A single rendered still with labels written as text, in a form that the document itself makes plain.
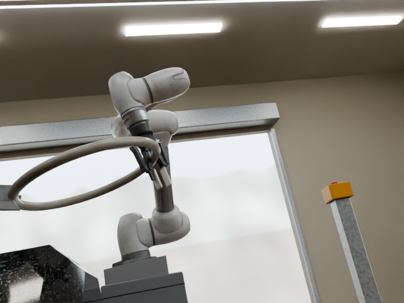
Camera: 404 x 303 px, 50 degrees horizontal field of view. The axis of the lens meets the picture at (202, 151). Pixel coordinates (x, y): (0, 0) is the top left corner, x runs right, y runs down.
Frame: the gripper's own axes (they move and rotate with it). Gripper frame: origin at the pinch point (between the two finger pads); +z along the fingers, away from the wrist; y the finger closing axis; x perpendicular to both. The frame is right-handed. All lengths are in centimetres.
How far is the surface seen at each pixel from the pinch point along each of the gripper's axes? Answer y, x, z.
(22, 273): 51, -2, 14
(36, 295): 52, 6, 22
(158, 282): -26, -72, 31
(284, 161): -479, -325, -59
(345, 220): -107, -16, 42
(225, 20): -341, -199, -235
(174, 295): -31, -69, 40
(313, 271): -438, -336, 112
